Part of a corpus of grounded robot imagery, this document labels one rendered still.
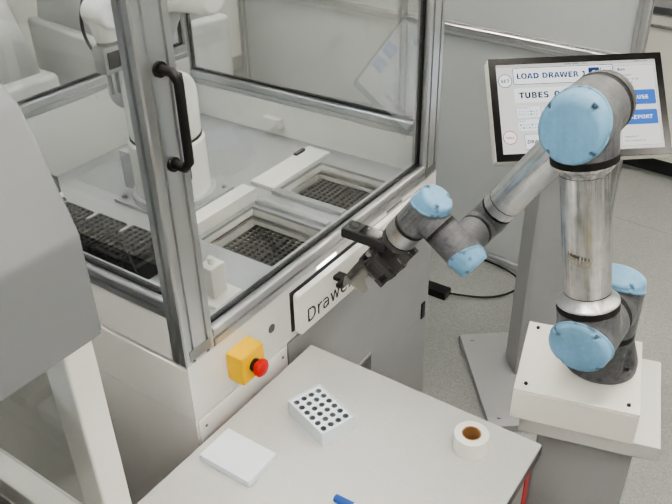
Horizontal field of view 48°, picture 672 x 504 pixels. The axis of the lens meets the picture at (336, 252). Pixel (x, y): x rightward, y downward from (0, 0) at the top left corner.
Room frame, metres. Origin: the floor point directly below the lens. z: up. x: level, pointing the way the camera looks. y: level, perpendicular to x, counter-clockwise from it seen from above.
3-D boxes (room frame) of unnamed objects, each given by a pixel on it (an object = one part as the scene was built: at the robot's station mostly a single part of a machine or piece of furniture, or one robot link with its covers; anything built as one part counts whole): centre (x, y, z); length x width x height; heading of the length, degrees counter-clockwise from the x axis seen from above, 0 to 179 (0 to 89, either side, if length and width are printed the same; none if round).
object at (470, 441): (1.08, -0.26, 0.78); 0.07 x 0.07 x 0.04
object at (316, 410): (1.16, 0.04, 0.78); 0.12 x 0.08 x 0.04; 37
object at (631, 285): (1.24, -0.56, 1.00); 0.13 x 0.12 x 0.14; 144
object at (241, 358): (1.22, 0.19, 0.88); 0.07 x 0.05 x 0.07; 145
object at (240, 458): (1.06, 0.20, 0.77); 0.13 x 0.09 x 0.02; 55
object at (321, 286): (1.50, 0.01, 0.87); 0.29 x 0.02 x 0.11; 145
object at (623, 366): (1.24, -0.56, 0.89); 0.15 x 0.15 x 0.10
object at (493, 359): (2.10, -0.72, 0.51); 0.50 x 0.45 x 1.02; 3
